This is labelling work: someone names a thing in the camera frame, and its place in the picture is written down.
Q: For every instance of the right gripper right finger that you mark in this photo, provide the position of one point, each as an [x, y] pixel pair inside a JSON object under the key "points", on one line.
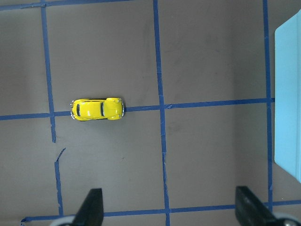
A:
{"points": [[250, 211]]}

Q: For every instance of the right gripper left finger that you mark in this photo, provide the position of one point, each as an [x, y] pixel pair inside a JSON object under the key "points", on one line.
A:
{"points": [[91, 212]]}

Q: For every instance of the light blue plastic bin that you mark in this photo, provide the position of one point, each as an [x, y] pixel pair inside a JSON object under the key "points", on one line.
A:
{"points": [[288, 96]]}

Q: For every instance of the yellow beetle toy car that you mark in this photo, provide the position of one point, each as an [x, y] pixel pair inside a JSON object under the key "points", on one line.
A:
{"points": [[111, 108]]}

